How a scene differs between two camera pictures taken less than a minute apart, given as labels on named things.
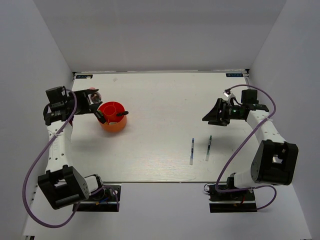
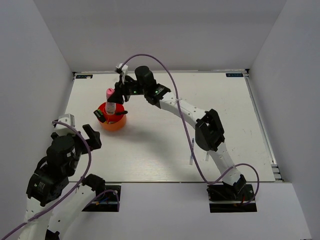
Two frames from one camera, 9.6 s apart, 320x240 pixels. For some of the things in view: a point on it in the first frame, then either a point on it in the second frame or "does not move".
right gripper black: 214,117 -> 120,90
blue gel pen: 191,158 does not move
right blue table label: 234,75 does not move
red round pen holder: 113,123 does not move
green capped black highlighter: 99,116 does not move
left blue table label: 83,76 does not move
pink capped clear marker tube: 95,97 -> 110,107
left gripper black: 83,95 -> 93,141
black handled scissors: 122,113 does not move
